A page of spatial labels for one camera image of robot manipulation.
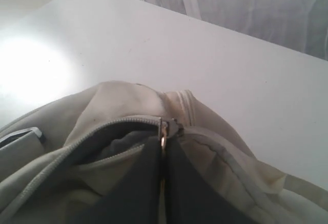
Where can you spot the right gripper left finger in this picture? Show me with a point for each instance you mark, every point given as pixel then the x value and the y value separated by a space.
pixel 135 198

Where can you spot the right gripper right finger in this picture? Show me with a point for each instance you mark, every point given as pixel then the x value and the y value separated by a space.
pixel 188 197

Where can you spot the white backdrop curtain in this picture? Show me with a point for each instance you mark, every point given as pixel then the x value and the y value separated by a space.
pixel 300 25

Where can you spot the cream duffel bag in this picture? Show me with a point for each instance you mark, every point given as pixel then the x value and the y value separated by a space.
pixel 59 160

